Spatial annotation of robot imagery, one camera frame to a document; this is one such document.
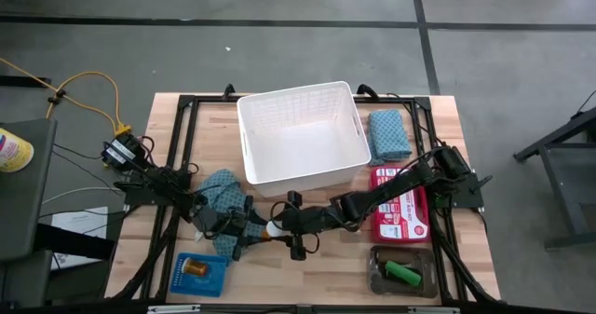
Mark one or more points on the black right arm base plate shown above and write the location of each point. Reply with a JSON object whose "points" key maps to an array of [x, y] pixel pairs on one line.
{"points": [[470, 195]]}

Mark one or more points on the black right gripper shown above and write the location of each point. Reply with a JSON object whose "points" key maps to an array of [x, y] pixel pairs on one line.
{"points": [[312, 220]]}

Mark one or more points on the white perforated plastic basket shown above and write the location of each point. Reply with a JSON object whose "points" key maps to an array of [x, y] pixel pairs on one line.
{"points": [[302, 146]]}

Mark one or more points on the blue plastic tray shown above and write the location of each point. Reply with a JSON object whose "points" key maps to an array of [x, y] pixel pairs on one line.
{"points": [[214, 286]]}

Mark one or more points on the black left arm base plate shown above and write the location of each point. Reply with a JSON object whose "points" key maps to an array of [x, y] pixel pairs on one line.
{"points": [[139, 196]]}

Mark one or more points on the dark grey plastic bin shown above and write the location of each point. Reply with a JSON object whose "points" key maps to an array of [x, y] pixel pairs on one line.
{"points": [[428, 288]]}

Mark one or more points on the dark grey side cart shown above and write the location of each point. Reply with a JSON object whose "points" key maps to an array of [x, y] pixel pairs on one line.
{"points": [[23, 188]]}

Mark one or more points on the orange pill bottle white cap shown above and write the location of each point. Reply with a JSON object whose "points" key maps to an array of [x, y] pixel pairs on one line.
{"points": [[275, 229], [195, 267]]}

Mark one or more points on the silver aluminium bar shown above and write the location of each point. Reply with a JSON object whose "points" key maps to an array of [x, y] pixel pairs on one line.
{"points": [[433, 310], [172, 309]]}

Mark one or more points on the black aluminium table frame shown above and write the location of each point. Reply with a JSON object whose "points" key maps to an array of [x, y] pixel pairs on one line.
{"points": [[209, 99]]}

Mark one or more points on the white paper sheet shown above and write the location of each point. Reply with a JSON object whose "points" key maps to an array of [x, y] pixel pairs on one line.
{"points": [[79, 221]]}

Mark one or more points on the green cylindrical roll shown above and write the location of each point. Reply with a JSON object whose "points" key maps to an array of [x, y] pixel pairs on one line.
{"points": [[402, 273]]}

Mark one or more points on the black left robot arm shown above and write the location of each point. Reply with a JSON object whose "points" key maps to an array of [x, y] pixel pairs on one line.
{"points": [[158, 183]]}

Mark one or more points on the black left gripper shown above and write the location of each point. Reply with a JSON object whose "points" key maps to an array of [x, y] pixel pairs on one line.
{"points": [[223, 223]]}

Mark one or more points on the blue patterned gown white ties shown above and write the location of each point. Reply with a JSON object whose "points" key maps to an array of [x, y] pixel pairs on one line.
{"points": [[219, 183]]}

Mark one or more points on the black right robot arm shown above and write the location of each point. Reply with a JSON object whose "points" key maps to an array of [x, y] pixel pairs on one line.
{"points": [[396, 186]]}

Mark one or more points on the yellow white wipes canister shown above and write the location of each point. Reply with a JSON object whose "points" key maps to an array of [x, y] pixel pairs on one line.
{"points": [[14, 151]]}

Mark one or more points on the blue patterned cloth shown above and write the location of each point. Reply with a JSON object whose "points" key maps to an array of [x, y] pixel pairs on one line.
{"points": [[388, 137]]}

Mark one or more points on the black floor bar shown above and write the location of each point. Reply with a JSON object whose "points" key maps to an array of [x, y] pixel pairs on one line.
{"points": [[23, 81]]}

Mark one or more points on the black metal side table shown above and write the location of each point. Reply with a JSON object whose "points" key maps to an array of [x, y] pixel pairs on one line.
{"points": [[556, 188]]}

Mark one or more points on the red first aid kit case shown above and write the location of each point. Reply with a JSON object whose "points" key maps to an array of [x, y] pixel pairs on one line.
{"points": [[400, 221]]}

